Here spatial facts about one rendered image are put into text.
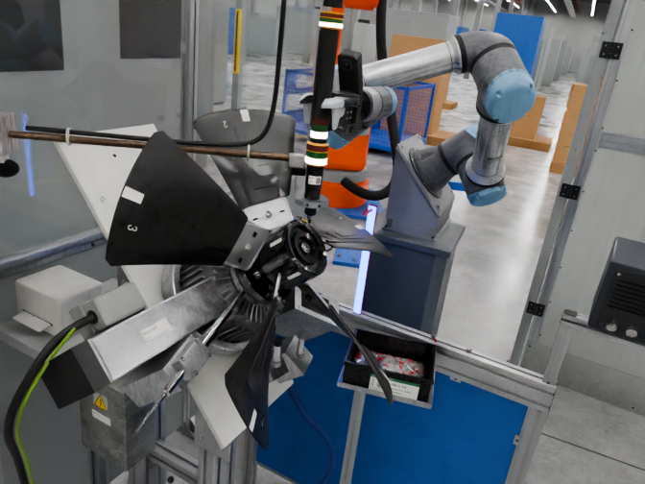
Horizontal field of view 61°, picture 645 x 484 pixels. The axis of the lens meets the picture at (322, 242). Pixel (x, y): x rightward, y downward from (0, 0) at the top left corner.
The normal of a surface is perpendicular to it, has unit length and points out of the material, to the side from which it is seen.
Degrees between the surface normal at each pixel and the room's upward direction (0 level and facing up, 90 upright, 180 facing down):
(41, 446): 90
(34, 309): 90
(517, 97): 120
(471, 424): 90
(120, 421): 90
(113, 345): 50
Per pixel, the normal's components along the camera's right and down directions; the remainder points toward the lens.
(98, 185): 0.74, -0.39
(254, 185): 0.03, -0.35
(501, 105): 0.18, 0.79
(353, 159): 0.05, 0.38
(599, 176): -0.47, 0.28
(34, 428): 0.87, 0.27
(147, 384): -0.33, 0.51
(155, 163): 0.64, 0.04
